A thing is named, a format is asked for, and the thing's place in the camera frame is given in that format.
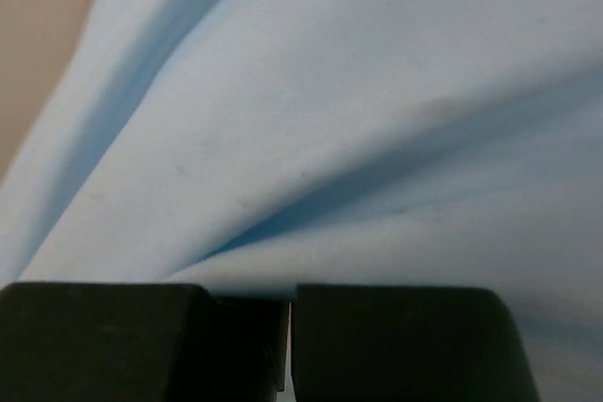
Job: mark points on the light blue pillowcase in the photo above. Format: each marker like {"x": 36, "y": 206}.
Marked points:
{"x": 251, "y": 145}

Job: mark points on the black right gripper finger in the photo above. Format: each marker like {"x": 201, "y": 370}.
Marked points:
{"x": 249, "y": 343}

